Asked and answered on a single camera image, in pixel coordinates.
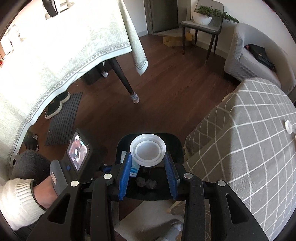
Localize cardboard box on floor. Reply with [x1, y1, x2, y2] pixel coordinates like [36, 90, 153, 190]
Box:
[163, 32, 193, 47]

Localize white plastic lid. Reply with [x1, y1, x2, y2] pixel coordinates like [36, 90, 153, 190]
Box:
[129, 133, 167, 167]
[285, 120, 293, 135]

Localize dark fuzzy grey slipper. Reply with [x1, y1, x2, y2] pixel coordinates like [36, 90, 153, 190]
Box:
[11, 150, 51, 183]

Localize grey checked tablecloth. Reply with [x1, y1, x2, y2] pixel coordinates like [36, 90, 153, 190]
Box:
[184, 78, 295, 240]

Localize person's left hand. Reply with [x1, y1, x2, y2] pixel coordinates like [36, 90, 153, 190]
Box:
[33, 176, 58, 209]

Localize grey striped floor mat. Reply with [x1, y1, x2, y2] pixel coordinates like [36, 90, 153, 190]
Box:
[45, 92, 83, 146]

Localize black bag on armchair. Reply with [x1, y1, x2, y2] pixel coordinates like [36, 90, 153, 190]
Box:
[244, 44, 275, 72]

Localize white potted green plant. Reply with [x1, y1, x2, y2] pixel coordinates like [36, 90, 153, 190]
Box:
[192, 5, 239, 26]

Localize blue white tissue pack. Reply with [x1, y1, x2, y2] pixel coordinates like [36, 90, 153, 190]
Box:
[120, 151, 139, 177]

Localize dark green trash bin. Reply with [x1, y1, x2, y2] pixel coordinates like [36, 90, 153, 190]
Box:
[115, 133, 184, 201]

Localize grey dining chair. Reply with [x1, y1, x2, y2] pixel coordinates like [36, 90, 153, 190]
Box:
[181, 0, 224, 64]

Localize grey armchair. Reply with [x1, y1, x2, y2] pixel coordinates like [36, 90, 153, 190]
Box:
[224, 23, 295, 94]

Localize white patterned tablecloth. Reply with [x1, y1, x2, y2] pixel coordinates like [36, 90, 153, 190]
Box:
[1, 1, 148, 184]

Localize grey door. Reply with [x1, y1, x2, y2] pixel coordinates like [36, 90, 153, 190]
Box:
[144, 0, 191, 36]

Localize white knit sleeve forearm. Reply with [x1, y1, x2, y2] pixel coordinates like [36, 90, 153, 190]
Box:
[1, 178, 46, 231]

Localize black table leg with sock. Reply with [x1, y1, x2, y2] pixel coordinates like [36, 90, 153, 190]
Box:
[108, 58, 139, 104]

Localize black white-soled shoe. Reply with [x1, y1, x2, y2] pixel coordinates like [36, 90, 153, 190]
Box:
[55, 91, 71, 103]
[44, 102, 63, 120]

